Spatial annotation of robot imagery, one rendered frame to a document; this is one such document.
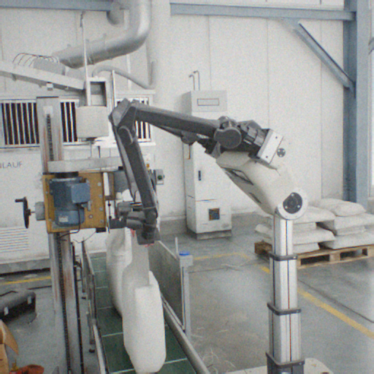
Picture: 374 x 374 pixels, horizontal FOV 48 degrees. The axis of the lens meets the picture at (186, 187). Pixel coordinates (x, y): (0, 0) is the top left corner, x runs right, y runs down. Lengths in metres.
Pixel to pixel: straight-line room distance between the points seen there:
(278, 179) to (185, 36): 5.26
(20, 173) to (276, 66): 4.39
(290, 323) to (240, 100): 5.28
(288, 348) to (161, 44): 4.34
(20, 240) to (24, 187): 0.62
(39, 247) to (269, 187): 3.85
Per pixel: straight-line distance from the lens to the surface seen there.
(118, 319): 2.84
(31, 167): 5.12
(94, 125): 2.19
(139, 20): 4.83
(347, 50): 8.12
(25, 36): 6.58
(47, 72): 4.81
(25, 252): 5.27
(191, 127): 1.55
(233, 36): 7.14
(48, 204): 2.40
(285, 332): 2.13
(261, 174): 1.75
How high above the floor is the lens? 1.51
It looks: 7 degrees down
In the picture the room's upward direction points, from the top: 3 degrees counter-clockwise
